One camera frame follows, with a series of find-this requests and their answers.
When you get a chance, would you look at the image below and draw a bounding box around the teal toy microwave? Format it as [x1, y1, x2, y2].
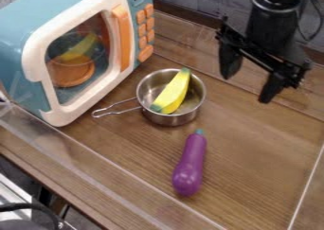
[0, 0, 154, 127]

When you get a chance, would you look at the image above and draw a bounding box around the purple toy eggplant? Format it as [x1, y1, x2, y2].
[173, 129, 207, 196]

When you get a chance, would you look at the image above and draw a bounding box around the black cable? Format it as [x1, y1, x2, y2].
[0, 203, 61, 230]

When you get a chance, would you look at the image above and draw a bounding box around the silver pot with handle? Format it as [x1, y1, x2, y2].
[91, 68, 207, 127]

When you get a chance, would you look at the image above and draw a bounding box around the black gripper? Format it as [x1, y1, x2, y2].
[216, 16, 312, 103]

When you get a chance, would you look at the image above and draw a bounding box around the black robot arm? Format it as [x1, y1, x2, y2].
[216, 0, 322, 103]

